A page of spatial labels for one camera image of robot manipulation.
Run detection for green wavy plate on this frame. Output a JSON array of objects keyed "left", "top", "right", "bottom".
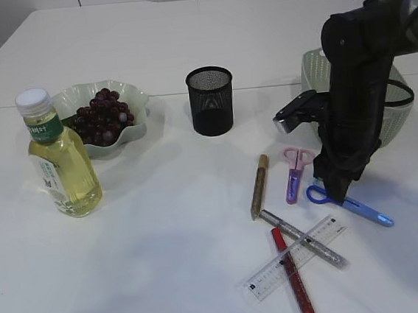
[{"left": 52, "top": 80, "right": 149, "bottom": 158}]

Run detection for red glitter pen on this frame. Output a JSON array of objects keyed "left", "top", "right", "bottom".
[{"left": 271, "top": 228, "right": 316, "bottom": 313}]

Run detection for clear plastic ruler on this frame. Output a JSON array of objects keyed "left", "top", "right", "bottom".
[{"left": 243, "top": 215, "right": 347, "bottom": 302}]

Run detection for blue scissors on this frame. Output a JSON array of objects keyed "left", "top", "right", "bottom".
[{"left": 306, "top": 185, "right": 394, "bottom": 228}]

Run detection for black mesh pen holder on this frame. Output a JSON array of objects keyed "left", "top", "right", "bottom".
[{"left": 185, "top": 66, "right": 234, "bottom": 136}]

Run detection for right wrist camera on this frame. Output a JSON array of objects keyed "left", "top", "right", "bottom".
[{"left": 273, "top": 90, "right": 330, "bottom": 134}]

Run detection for green plastic basket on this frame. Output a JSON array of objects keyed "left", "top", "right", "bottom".
[{"left": 301, "top": 49, "right": 414, "bottom": 147}]

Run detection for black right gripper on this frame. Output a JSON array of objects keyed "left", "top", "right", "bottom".
[{"left": 305, "top": 83, "right": 386, "bottom": 203}]

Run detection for gold glitter pen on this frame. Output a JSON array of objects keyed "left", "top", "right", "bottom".
[{"left": 251, "top": 154, "right": 269, "bottom": 220}]

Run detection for yellow tea bottle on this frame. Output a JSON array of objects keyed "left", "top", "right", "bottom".
[{"left": 15, "top": 88, "right": 102, "bottom": 217}]

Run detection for pink scissors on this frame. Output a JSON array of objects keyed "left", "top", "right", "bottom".
[{"left": 282, "top": 147, "right": 315, "bottom": 205}]

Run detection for purple grape bunch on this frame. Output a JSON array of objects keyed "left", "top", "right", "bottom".
[{"left": 62, "top": 88, "right": 135, "bottom": 147}]

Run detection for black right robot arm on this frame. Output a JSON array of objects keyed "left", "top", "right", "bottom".
[{"left": 310, "top": 0, "right": 418, "bottom": 202}]

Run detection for silver glitter pen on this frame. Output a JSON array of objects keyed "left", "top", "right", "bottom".
[{"left": 259, "top": 210, "right": 348, "bottom": 270}]

